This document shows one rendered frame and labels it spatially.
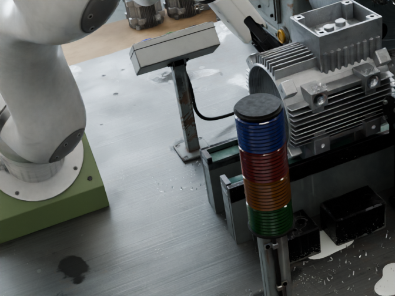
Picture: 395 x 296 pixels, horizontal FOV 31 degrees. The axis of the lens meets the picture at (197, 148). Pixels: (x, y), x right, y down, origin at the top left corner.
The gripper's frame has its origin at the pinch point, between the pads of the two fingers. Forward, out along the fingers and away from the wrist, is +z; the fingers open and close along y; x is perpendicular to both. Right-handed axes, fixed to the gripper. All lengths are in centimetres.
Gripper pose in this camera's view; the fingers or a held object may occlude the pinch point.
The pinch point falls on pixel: (264, 44)
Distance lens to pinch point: 125.5
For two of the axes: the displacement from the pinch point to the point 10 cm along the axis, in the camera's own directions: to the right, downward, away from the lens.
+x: 7.3, -6.8, -0.9
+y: 3.5, 4.8, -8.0
